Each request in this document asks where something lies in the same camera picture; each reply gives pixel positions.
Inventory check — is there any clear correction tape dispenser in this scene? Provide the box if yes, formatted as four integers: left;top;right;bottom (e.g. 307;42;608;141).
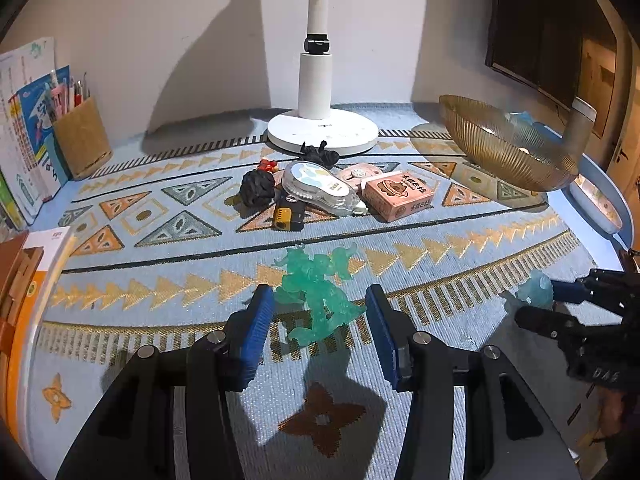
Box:
281;160;368;217

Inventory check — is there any row of books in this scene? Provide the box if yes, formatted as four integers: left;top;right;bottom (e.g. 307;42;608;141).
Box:
0;36;71;233

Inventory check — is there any blue patterned mat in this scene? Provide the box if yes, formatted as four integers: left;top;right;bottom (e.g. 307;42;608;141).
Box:
20;102;626;480

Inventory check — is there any person's right hand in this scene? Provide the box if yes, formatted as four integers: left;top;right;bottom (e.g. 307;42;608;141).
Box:
595;385;636;441

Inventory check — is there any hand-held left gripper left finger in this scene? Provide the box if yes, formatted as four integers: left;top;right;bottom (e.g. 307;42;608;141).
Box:
56;284;277;480

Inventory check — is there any cork pen holder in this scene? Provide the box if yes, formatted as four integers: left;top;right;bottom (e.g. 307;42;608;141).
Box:
51;96;113;181

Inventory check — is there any black crumpled ball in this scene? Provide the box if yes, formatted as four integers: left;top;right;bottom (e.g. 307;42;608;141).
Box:
239;170;277;208

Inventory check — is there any white desk lamp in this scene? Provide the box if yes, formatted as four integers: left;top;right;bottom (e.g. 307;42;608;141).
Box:
266;0;379;156

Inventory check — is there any brown leather notebook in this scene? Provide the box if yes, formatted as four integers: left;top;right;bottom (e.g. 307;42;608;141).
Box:
0;232;46;361

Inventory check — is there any green translucent toy figure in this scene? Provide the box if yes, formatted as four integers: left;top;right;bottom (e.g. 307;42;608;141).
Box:
272;241;368;346

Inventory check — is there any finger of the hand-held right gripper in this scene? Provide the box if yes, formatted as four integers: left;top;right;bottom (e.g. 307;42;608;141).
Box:
515;305;588;348
550;269;628;313

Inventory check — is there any pale blue translucent toy figure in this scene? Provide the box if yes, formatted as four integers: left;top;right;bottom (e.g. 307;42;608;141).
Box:
500;269;555;311

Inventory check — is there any pale blue plastic piece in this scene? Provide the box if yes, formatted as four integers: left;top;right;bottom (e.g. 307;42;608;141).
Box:
505;110;540;128

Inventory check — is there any gold ribbed glass bowl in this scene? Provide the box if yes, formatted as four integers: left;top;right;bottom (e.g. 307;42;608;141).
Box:
438;94;581;193

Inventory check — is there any pink flat tape case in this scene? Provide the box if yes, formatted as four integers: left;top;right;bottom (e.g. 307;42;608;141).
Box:
334;161;401;193

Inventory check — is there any pink cardboard box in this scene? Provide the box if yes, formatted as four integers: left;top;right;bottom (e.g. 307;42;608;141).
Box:
361;170;441;223

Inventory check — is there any bunch of pens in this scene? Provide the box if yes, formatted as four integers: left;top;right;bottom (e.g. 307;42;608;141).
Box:
47;65;91;121

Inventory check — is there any yellow black plastic gadget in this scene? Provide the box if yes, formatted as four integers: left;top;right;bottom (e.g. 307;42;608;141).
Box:
272;194;306;232

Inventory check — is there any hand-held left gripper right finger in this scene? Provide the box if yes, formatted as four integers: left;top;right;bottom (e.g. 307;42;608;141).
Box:
366;284;583;480

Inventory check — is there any small black toy figure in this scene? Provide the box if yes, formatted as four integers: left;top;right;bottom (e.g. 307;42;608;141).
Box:
300;141;341;168

